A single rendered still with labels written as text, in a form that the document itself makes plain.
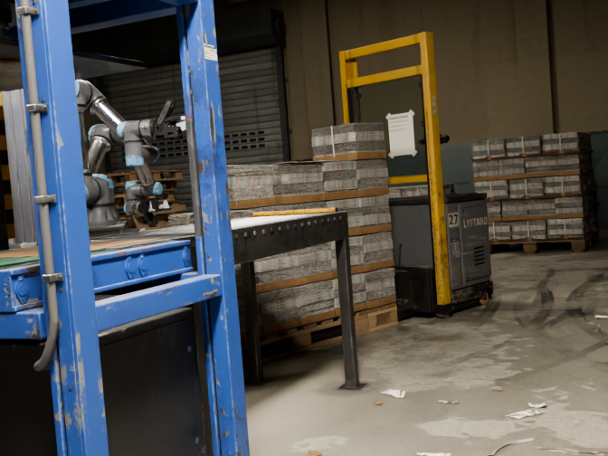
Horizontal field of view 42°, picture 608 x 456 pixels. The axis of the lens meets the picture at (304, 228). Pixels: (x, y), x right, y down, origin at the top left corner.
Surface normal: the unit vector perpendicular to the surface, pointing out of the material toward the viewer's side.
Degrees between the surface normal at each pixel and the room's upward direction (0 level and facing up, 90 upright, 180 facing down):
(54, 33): 90
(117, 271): 90
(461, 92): 90
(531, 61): 90
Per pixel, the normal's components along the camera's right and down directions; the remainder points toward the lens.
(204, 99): -0.43, 0.08
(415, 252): -0.70, 0.09
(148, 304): 0.90, -0.04
